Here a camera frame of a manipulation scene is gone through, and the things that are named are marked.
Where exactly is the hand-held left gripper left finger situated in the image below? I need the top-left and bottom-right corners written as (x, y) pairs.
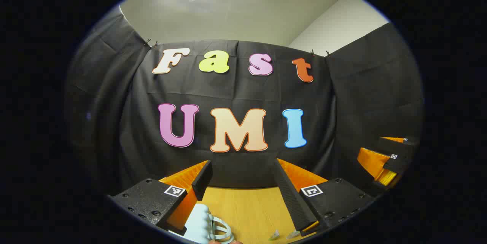
top-left (108, 159), bottom-right (213, 236)

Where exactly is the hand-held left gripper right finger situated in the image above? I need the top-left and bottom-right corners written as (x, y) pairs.
top-left (271, 157), bottom-right (376, 238)

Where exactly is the light blue suitcase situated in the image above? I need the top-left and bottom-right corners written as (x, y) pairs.
top-left (169, 203), bottom-right (234, 244)

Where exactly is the black backdrop cloth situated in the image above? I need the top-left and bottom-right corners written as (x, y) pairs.
top-left (65, 6), bottom-right (425, 199)

